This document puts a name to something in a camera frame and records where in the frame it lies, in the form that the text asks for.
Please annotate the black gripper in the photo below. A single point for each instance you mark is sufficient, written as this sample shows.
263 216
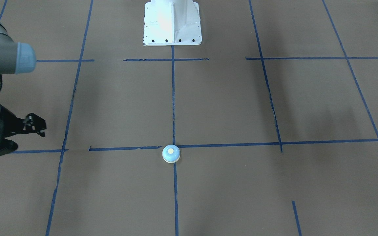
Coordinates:
8 122

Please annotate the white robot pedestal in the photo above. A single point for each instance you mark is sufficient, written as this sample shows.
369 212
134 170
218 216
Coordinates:
172 22

